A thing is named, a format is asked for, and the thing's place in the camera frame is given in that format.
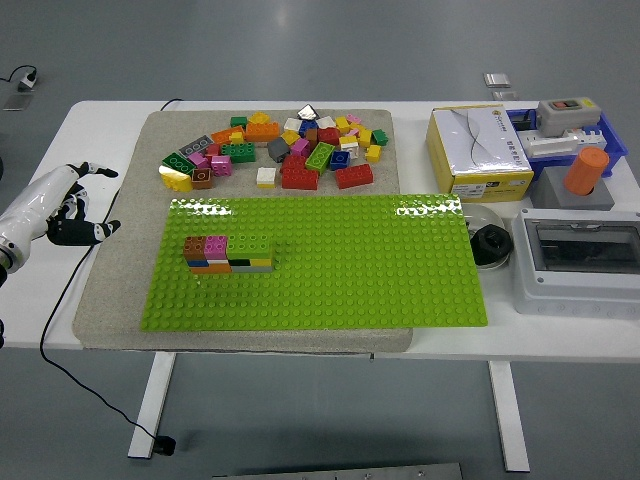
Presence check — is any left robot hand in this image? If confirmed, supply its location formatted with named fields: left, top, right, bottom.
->
left=0, top=160, right=122, bottom=251

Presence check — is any glossy yellow toy brick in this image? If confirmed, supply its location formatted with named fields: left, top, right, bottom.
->
left=158, top=166, right=194, bottom=194

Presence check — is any dark grey toy brick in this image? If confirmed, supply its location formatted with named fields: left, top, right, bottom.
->
left=267, top=136, right=292, bottom=163

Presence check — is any red long toy brick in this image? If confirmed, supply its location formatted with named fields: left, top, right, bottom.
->
left=334, top=163, right=375, bottom=190
left=281, top=167, right=320, bottom=191

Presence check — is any green studded baseplate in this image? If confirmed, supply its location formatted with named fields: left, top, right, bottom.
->
left=139, top=193, right=489, bottom=333

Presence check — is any grey-brown mat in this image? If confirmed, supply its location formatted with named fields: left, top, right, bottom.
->
left=72, top=108, right=415, bottom=353

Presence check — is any dark green long brick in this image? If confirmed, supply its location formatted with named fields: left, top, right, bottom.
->
left=161, top=152, right=198, bottom=176
left=221, top=142, right=258, bottom=165

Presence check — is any grey flat long brick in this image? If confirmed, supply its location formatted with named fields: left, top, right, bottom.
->
left=178, top=134, right=215, bottom=156

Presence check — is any lime green long brick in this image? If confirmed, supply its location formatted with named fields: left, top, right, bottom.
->
left=305, top=140, right=336, bottom=176
left=225, top=233, right=274, bottom=261

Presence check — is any white table leg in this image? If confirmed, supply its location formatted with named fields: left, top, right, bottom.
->
left=127, top=352, right=177, bottom=460
left=488, top=359, right=531, bottom=473

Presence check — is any yellow and white cardboard box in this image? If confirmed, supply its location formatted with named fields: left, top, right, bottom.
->
left=426, top=103, right=535, bottom=203

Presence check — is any black round knob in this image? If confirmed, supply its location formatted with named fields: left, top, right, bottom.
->
left=470, top=223, right=514, bottom=265

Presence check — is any small black device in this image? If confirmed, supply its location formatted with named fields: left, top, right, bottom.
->
left=509, top=110, right=539, bottom=132

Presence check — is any grey square block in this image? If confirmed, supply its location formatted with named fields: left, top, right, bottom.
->
left=529, top=165, right=616, bottom=211

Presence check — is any white circuit breaker strip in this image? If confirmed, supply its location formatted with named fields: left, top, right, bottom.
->
left=522, top=128, right=607, bottom=157

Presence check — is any grey distribution box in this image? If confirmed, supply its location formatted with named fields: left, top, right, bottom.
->
left=512, top=207, right=640, bottom=317

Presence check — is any orange cylinder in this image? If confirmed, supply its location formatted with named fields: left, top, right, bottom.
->
left=563, top=146, right=611, bottom=196

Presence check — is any blue plastic bin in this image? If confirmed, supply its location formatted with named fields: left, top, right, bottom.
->
left=505, top=107, right=629, bottom=177

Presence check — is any black floor cord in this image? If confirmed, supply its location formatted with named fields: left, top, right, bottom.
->
left=0, top=64, right=37, bottom=84

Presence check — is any black cable with plug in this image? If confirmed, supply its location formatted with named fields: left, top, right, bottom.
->
left=38, top=98, right=184, bottom=457

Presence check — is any grey push-button switch box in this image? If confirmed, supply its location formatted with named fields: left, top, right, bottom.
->
left=537, top=97, right=602, bottom=137

